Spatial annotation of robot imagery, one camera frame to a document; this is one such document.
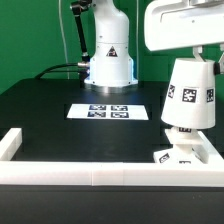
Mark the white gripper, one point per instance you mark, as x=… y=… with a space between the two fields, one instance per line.
x=172 y=24

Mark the white lamp shade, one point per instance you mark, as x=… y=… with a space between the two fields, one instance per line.
x=190 y=99

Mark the white lamp base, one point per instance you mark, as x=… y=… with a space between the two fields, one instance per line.
x=182 y=151

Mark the white lamp bulb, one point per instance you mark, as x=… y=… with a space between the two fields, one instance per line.
x=182 y=130

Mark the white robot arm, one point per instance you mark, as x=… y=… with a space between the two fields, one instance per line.
x=111 y=66

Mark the white U-shaped fence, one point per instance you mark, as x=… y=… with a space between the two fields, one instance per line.
x=208 y=174

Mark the white marker sheet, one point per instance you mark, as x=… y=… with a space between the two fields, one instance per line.
x=107 y=111

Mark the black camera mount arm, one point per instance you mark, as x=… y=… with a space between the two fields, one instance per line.
x=77 y=8

